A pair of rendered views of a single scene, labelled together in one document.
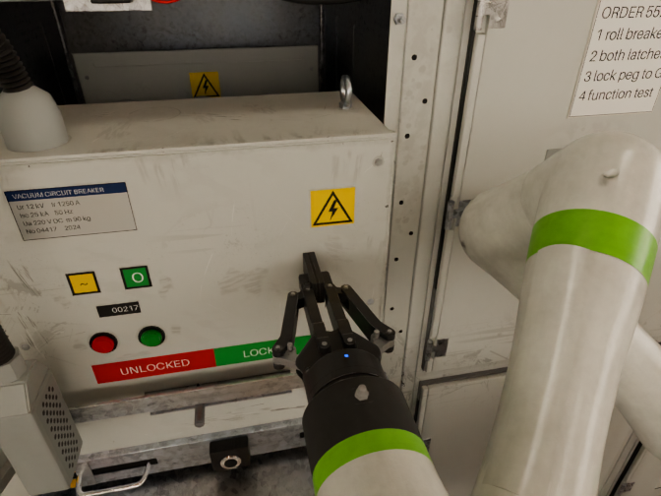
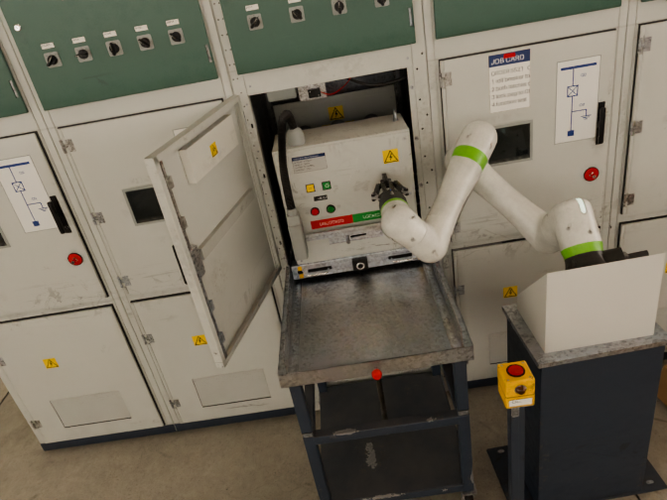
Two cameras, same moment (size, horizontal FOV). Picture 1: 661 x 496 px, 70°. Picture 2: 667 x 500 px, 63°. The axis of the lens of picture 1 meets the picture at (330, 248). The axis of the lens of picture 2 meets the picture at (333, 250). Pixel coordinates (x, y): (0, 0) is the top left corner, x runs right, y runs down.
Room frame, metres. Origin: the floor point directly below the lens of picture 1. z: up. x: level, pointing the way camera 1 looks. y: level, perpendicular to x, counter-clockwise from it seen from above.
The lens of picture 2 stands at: (-1.35, -0.22, 1.99)
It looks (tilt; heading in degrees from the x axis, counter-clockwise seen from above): 29 degrees down; 15
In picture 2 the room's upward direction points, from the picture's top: 11 degrees counter-clockwise
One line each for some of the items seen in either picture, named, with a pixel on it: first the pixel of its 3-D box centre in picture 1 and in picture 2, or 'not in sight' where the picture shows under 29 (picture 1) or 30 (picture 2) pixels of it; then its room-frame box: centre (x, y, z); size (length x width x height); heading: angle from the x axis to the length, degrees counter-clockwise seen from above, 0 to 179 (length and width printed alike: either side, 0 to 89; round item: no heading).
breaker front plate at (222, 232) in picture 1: (209, 325); (349, 203); (0.48, 0.16, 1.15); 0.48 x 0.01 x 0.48; 102
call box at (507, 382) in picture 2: not in sight; (515, 384); (-0.16, -0.35, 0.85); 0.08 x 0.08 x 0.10; 12
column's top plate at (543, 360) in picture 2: not in sight; (581, 323); (0.24, -0.61, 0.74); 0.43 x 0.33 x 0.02; 104
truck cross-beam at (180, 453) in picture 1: (229, 434); (359, 259); (0.49, 0.17, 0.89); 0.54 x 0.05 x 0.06; 102
